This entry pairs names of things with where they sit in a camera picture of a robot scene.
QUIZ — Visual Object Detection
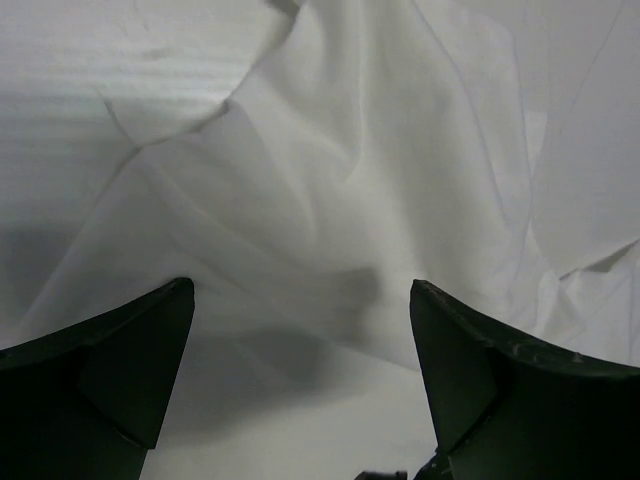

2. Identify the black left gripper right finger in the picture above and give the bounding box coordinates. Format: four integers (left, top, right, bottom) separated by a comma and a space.
410, 280, 639, 480

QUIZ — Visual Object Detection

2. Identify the white t shirt robot print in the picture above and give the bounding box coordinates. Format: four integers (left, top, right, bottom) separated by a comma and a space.
18, 1, 639, 365

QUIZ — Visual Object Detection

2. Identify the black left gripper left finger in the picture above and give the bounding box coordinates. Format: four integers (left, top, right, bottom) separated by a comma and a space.
1, 278, 194, 480

